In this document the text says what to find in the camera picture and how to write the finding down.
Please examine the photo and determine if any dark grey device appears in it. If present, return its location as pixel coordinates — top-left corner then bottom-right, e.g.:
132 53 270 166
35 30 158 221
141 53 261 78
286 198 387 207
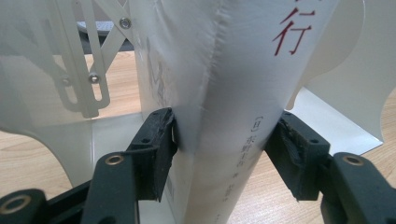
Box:
76 21 134 54

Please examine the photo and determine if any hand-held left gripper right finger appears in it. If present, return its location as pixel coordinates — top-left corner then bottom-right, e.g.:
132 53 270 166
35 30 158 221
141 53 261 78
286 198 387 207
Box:
263 111 331 202

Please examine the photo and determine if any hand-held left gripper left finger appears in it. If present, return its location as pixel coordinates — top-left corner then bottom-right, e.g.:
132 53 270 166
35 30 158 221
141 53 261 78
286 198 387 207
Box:
125 107 179 203

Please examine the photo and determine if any white book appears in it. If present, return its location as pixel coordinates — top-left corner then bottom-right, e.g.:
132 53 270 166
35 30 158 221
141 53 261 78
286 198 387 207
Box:
129 0 340 224

